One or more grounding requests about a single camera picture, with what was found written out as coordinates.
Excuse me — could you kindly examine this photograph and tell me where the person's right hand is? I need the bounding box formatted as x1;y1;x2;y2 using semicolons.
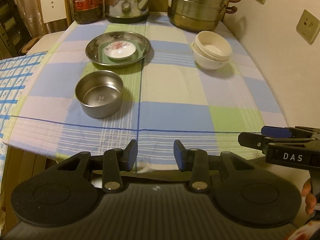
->
301;179;317;215

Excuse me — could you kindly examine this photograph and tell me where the dark cabinet at left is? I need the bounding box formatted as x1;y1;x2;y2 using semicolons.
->
0;0;31;60

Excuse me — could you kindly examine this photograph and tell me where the stainless steel kettle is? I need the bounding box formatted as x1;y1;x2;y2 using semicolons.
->
104;0;149;23

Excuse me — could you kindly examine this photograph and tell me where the beige wall socket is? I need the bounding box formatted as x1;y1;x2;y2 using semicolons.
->
296;9;319;45

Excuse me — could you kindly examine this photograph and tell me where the stacked steel steamer pot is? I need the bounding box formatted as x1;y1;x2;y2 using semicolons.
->
168;0;241;33

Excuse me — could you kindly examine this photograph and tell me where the cream ribbed bowl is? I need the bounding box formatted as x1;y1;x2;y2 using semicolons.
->
194;31;233;62

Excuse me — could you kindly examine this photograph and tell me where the large cooking oil bottle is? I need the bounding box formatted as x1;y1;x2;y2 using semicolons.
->
72;0;103;24

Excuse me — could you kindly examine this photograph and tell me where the large steel plate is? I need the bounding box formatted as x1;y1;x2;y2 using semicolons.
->
85;31;151;68

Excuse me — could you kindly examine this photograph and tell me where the white glossy ceramic bowl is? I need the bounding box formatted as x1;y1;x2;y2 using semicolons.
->
191;41;229;70

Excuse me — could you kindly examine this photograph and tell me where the beige curtain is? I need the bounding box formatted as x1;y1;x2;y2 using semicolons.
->
14;0;74;37

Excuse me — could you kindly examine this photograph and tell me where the small steel bowl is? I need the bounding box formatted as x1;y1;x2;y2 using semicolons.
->
75;70;124;119

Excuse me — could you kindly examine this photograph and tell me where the checked pastel tablecloth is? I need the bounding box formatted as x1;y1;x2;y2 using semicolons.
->
3;14;286;172

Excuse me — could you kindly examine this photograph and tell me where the small floral white saucer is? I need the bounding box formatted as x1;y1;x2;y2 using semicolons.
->
103;41;136;60

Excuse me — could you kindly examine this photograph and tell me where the blue white patterned cloth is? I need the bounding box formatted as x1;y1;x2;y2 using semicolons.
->
1;51;47;179

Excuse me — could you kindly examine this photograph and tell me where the white wooden chair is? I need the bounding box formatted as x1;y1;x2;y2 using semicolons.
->
22;0;70;54

